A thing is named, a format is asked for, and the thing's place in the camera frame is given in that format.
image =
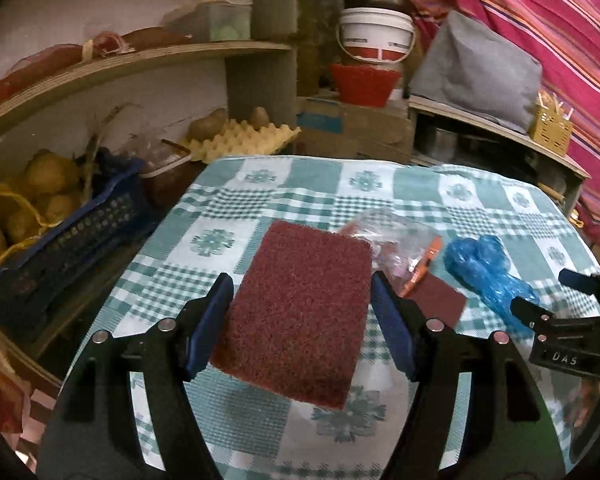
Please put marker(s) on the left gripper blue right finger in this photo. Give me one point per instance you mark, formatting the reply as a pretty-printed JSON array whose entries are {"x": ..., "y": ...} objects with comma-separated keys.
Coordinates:
[{"x": 386, "y": 306}]

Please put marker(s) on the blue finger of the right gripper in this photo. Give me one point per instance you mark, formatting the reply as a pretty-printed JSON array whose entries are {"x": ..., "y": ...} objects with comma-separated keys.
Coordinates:
[
  {"x": 532, "y": 316},
  {"x": 587, "y": 284}
]

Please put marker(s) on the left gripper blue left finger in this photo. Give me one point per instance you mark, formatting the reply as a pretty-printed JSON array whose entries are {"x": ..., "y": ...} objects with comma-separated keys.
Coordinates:
[{"x": 209, "y": 312}]

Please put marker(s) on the clear plastic wrapper orange strip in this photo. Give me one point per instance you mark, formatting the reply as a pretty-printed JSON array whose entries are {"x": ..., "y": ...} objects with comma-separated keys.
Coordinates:
[{"x": 402, "y": 249}]

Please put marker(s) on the blue plastic bag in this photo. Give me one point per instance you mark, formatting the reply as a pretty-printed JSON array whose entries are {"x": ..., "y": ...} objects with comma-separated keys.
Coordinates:
[{"x": 482, "y": 267}]

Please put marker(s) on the large maroon scouring pad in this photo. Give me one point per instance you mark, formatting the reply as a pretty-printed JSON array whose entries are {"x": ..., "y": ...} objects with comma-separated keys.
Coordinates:
[{"x": 297, "y": 322}]

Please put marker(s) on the small maroon scouring pad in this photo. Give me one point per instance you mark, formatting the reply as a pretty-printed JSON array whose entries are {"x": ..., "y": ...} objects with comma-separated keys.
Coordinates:
[{"x": 437, "y": 299}]

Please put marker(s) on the dark blue plastic crate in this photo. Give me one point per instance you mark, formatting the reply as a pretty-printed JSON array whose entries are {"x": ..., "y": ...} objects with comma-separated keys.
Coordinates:
[{"x": 118, "y": 212}]

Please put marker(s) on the yellow toothpick box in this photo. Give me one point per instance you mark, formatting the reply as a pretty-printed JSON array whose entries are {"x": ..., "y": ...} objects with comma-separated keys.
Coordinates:
[{"x": 552, "y": 126}]

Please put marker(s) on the red rimmed food tub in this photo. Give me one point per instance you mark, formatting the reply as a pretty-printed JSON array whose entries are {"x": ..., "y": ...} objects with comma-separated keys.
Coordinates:
[{"x": 168, "y": 168}]

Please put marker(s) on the wooden side shelf unit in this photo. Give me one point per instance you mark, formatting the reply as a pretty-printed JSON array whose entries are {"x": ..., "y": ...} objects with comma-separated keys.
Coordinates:
[{"x": 447, "y": 135}]

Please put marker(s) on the cardboard box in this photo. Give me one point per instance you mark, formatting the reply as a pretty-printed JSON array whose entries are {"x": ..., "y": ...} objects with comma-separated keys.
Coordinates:
[{"x": 333, "y": 129}]

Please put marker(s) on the yellow egg tray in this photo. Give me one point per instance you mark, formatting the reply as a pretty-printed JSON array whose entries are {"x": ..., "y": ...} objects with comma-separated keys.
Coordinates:
[{"x": 242, "y": 140}]

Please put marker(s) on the potato on egg tray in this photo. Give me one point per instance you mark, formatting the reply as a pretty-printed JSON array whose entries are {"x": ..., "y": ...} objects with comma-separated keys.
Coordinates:
[{"x": 207, "y": 127}]

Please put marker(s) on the potatoes in yellow net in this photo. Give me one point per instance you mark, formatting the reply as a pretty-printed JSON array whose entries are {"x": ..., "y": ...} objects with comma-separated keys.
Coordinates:
[{"x": 45, "y": 193}]

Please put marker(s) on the red plastic bowl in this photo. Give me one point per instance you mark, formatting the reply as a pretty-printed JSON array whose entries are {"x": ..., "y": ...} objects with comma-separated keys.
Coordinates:
[{"x": 365, "y": 85}]

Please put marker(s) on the grey cushion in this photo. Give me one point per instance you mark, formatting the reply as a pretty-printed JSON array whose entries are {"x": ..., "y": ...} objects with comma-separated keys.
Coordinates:
[{"x": 471, "y": 67}]

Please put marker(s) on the white plastic bucket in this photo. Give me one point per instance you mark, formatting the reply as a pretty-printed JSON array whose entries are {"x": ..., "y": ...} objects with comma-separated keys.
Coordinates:
[{"x": 375, "y": 35}]

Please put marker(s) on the pink striped cloth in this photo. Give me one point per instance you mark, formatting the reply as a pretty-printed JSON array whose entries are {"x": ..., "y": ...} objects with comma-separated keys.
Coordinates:
[{"x": 564, "y": 36}]

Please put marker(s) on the clear plastic container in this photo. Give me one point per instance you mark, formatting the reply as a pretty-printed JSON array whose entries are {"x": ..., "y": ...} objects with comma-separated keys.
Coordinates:
[{"x": 211, "y": 21}]

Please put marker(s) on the wooden wall shelf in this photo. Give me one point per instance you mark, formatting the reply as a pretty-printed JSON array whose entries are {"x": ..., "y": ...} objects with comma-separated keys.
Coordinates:
[{"x": 87, "y": 75}]

